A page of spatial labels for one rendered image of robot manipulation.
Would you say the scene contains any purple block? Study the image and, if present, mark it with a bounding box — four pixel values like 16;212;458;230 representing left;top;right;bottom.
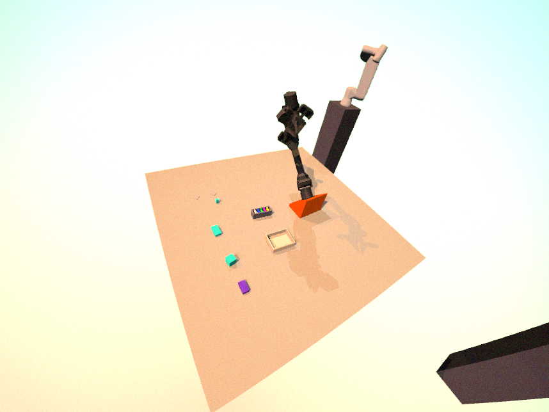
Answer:
238;280;250;294

